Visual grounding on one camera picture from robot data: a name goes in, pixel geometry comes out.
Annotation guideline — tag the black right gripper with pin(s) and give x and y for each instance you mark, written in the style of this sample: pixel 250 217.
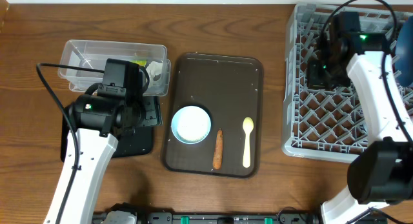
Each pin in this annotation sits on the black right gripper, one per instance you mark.
pixel 313 81

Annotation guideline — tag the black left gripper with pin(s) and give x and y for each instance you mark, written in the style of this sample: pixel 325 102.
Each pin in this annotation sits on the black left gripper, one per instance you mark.
pixel 155 117

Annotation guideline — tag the light blue rice bowl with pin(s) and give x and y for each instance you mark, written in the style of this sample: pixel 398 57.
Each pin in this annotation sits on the light blue rice bowl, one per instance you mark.
pixel 191 125

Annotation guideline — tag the pandan cake wrapper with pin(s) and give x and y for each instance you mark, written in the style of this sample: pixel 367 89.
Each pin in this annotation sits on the pandan cake wrapper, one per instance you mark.
pixel 140 62

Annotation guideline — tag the orange carrot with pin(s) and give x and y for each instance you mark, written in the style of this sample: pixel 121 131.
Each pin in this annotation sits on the orange carrot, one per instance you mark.
pixel 218 152

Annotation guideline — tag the dark blue plate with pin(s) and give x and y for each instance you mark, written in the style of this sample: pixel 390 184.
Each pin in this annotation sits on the dark blue plate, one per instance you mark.
pixel 404 52

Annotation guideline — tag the yellow plastic spoon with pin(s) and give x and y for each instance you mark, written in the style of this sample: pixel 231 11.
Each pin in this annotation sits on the yellow plastic spoon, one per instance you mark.
pixel 248 126

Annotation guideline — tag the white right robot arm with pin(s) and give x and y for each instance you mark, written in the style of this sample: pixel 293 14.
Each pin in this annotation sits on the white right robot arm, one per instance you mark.
pixel 382 175

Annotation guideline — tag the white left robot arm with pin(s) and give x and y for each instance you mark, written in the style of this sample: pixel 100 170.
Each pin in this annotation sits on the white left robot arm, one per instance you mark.
pixel 85 154

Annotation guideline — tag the grey dishwasher rack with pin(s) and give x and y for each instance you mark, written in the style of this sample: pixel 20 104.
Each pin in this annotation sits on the grey dishwasher rack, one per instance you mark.
pixel 329 124

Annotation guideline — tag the black tray bin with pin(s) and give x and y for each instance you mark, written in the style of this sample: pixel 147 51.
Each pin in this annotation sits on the black tray bin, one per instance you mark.
pixel 113 116

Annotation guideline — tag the crumpled white napkin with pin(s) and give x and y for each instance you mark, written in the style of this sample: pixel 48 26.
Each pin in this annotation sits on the crumpled white napkin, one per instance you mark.
pixel 154 70

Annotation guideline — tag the brown serving tray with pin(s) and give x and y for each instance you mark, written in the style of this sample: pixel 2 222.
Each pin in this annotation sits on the brown serving tray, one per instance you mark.
pixel 229 89

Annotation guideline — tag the clear plastic bin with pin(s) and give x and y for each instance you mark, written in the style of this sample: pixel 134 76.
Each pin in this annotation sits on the clear plastic bin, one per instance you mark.
pixel 93 54

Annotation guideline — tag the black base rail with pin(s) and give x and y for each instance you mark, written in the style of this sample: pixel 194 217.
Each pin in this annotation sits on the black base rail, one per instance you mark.
pixel 168 218

